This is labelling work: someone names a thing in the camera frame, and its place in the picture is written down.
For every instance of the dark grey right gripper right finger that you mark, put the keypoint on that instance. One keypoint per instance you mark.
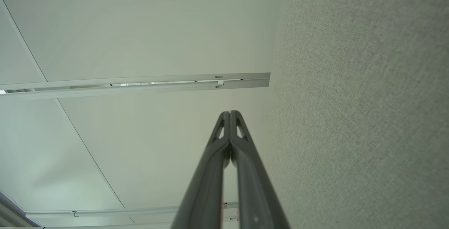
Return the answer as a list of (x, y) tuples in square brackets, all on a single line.
[(256, 201)]

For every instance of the grey double partition post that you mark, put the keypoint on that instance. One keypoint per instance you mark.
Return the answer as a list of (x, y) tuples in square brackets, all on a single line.
[(245, 83)]

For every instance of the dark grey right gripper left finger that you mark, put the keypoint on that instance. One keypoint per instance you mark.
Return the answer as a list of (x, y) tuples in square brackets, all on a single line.
[(207, 194)]

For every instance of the grey single partition post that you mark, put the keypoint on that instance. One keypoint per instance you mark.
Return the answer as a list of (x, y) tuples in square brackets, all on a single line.
[(122, 211)]

